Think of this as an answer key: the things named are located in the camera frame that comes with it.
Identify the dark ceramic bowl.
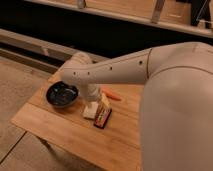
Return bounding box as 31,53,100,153
46,81,79,108

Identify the white sponge block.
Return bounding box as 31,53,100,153
83,102,98,119

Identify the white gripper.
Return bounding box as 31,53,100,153
78,84,111,110

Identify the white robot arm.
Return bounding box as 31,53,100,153
60,42,213,171

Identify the orange carrot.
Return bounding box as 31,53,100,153
101,87,121,101

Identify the wooden shelf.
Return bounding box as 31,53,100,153
26,0,213,38

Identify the wooden table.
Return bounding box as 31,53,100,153
11,73,143,171

